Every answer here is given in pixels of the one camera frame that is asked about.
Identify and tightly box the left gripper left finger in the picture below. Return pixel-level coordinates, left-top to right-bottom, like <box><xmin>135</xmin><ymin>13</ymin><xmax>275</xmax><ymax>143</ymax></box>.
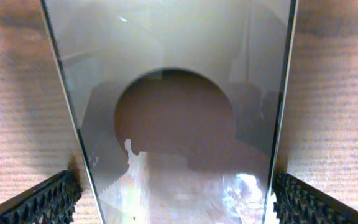
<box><xmin>0</xmin><ymin>170</ymin><xmax>82</xmax><ymax>224</ymax></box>

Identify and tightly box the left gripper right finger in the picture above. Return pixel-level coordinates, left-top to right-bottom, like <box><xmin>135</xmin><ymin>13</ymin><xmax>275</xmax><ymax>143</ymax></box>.
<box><xmin>273</xmin><ymin>173</ymin><xmax>358</xmax><ymax>224</ymax></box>

